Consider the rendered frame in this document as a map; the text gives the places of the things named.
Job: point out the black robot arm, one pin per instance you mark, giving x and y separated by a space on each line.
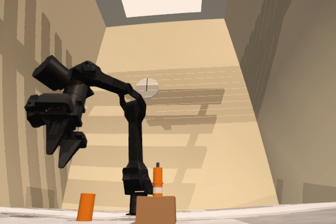
78 80

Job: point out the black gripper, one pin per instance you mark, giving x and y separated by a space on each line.
61 120

